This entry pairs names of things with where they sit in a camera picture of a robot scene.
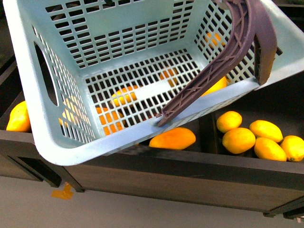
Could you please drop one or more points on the light blue plastic basket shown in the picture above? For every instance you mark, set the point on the light blue plastic basket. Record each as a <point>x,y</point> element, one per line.
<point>101,75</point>

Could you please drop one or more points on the yellow mango under basket front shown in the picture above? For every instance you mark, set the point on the yellow mango under basket front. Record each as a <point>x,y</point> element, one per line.
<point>175,139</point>

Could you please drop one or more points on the yellow lemon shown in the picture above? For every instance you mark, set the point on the yellow lemon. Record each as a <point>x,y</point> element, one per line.
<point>228,121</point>
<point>266,129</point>
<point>267,149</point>
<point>238,140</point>
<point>293,147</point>

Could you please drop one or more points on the yellow mango at left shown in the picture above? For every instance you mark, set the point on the yellow mango at left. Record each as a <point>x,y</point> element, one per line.
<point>19,119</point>

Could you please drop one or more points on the dark wooden display cabinet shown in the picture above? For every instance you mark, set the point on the dark wooden display cabinet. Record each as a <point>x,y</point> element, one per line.
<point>204,173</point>

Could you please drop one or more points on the orange floor tape marker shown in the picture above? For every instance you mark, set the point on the orange floor tape marker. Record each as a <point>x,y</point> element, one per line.
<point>64,194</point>

